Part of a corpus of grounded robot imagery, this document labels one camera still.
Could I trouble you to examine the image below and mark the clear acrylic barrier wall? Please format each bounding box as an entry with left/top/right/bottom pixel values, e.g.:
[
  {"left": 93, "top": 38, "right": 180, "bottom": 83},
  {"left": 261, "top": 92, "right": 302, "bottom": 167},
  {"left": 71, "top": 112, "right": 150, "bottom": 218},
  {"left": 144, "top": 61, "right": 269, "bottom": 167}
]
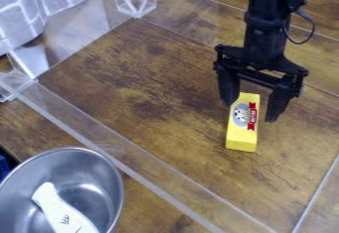
[{"left": 0, "top": 0, "right": 339, "bottom": 233}]

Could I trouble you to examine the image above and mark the yellow butter block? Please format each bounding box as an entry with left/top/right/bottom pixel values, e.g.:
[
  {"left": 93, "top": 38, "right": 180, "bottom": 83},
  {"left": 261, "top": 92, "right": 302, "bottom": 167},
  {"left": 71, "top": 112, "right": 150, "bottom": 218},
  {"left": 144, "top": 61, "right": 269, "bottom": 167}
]
[{"left": 225, "top": 92, "right": 258, "bottom": 153}]

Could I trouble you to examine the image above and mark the white toy fish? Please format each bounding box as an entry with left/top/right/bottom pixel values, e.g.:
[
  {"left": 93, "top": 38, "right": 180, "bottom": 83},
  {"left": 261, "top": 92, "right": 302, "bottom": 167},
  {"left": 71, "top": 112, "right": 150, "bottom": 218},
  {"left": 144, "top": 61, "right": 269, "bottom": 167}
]
[{"left": 31, "top": 182, "right": 98, "bottom": 233}]

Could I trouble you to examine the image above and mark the silver metal bowl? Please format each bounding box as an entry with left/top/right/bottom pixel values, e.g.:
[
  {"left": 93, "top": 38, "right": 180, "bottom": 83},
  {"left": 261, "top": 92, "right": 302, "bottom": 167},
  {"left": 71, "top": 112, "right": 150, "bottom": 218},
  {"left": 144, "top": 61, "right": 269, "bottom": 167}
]
[{"left": 0, "top": 147, "right": 124, "bottom": 233}]

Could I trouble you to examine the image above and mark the grey brick pattern cloth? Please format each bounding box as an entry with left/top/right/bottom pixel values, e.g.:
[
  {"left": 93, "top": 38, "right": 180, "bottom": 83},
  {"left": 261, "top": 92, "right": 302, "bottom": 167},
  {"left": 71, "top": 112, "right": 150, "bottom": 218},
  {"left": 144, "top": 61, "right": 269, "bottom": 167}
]
[{"left": 0, "top": 0, "right": 83, "bottom": 57}]

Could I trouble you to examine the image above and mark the black cable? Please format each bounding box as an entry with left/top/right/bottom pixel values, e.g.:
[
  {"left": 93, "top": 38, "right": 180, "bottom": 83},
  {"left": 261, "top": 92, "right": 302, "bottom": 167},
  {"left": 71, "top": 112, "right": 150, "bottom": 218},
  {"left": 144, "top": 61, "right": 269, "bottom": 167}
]
[{"left": 281, "top": 8, "right": 317, "bottom": 46}]

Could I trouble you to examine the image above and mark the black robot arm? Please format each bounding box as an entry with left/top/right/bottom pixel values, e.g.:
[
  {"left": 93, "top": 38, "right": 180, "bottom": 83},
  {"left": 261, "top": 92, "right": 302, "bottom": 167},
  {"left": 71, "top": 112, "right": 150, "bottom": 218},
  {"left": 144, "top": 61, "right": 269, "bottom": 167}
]
[{"left": 213, "top": 0, "right": 308, "bottom": 122}]

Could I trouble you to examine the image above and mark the blue object at edge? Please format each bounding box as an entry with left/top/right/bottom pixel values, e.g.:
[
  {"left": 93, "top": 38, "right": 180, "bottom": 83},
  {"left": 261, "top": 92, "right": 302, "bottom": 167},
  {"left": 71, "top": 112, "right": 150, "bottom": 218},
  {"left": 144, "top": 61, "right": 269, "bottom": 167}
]
[{"left": 0, "top": 155, "right": 10, "bottom": 181}]

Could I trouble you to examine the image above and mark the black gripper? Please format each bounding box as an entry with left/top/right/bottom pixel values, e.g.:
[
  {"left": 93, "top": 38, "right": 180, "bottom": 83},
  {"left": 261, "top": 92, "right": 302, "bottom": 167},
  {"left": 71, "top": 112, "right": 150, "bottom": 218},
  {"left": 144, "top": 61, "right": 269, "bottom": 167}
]
[{"left": 213, "top": 12, "right": 308, "bottom": 123}]

